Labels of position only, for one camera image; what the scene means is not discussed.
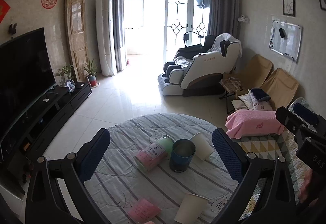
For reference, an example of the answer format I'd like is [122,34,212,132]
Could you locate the blue and black cup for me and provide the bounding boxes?
[169,139,196,173]

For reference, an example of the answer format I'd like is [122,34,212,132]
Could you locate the white paper cup near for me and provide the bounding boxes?
[174,194,209,224]

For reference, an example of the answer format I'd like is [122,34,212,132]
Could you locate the cream paper cup far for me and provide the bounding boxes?
[191,132,214,161]

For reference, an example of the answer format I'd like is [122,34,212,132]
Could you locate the clear cup with pink paper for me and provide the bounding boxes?
[128,198,161,223]

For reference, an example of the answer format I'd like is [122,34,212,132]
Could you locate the person's right hand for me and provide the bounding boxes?
[298,169,313,204]

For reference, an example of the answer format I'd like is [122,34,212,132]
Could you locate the patterned sofa blanket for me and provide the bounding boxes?
[232,97,322,214]

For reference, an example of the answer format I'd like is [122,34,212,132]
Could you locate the brown chair near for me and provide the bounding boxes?
[260,68,299,110]

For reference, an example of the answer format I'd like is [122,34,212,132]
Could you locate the brown chair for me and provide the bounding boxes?
[222,55,273,114]
[260,68,299,110]

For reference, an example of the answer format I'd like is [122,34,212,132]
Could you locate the pink towel cushion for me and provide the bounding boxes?
[225,109,285,139]

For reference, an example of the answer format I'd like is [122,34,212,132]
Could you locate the black TV cabinet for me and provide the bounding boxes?
[1,82,92,195]

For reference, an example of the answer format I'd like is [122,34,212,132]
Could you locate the brown chair far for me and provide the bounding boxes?
[222,55,273,114]

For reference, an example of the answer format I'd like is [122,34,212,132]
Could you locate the striped light grey tablecloth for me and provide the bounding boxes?
[85,114,237,223]

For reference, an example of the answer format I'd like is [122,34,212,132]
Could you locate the small folding stool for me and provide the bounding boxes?
[219,77,245,99]

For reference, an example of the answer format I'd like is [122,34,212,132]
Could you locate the pink and green clear canister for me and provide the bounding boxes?
[134,135,174,172]

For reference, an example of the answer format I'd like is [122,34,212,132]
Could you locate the white massage chair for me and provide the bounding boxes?
[157,33,242,97]

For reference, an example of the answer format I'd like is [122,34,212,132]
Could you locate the glass globe ornament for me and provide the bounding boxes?
[64,79,76,93]

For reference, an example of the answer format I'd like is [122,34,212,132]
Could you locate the grey curtain right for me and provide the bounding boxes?
[208,0,240,38]

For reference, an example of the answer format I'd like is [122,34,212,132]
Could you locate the grey curtain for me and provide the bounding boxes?
[208,0,240,38]
[113,0,126,72]

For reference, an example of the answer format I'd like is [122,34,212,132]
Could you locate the black television screen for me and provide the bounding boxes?
[1,28,56,138]

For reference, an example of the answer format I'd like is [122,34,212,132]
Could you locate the potted plant red pot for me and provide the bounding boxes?
[82,58,98,88]

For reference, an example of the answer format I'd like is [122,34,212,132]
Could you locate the potted plant by cabinet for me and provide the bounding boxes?
[55,65,76,86]

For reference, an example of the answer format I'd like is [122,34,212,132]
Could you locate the white standing air conditioner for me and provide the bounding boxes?
[96,0,117,77]

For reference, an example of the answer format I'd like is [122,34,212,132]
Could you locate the grey curtain left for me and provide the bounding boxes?
[113,0,126,72]

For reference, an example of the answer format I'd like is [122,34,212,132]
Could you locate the white wall board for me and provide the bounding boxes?
[269,20,303,63]

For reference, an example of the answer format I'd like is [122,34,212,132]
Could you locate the black picture frame lower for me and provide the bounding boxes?
[282,0,296,17]

